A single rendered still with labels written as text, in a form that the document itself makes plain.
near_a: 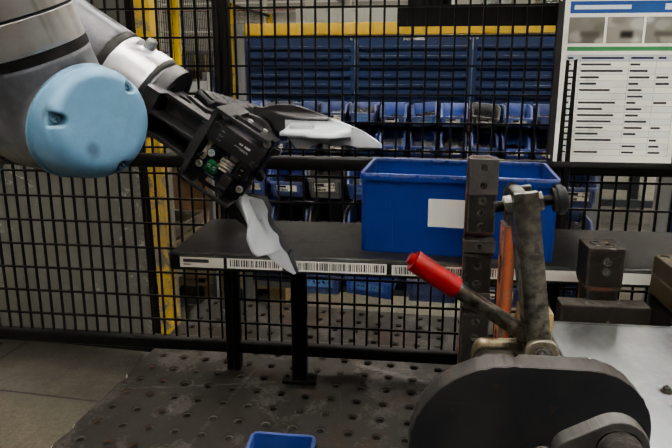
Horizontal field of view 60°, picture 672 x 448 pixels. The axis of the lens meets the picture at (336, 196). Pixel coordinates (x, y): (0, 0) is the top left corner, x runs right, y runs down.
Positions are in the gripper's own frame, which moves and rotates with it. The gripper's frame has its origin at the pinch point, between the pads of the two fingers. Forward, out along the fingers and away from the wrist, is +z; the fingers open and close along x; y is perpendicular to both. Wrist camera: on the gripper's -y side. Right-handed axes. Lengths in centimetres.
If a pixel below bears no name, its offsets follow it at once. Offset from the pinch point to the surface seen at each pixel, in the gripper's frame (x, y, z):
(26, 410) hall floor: -175, -137, -52
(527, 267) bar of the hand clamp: 5.9, 1.8, 17.0
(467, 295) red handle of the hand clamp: 0.2, 0.8, 14.5
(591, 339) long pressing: 0.2, -14.3, 34.7
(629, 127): 28, -54, 37
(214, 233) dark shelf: -28, -44, -15
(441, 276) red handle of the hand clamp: 0.4, 1.0, 11.4
